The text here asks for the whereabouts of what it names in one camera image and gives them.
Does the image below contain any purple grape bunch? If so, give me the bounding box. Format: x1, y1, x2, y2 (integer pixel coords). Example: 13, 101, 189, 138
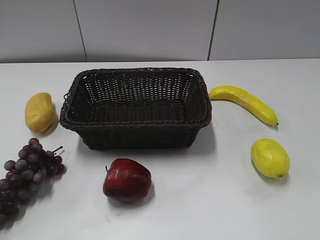
0, 137, 66, 229

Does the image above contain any dark brown woven basket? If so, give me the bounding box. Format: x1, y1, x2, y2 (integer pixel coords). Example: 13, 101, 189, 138
59, 67, 212, 150

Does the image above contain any red apple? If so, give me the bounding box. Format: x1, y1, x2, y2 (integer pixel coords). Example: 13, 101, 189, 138
103, 158, 152, 202

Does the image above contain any yellow banana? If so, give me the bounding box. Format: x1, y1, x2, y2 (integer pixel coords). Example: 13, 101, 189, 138
209, 85, 279, 126

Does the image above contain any yellow lemon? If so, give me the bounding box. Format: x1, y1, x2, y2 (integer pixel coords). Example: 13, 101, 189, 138
250, 138, 290, 179

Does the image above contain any yellow mango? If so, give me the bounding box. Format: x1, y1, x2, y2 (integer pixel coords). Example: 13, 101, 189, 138
24, 92, 56, 133

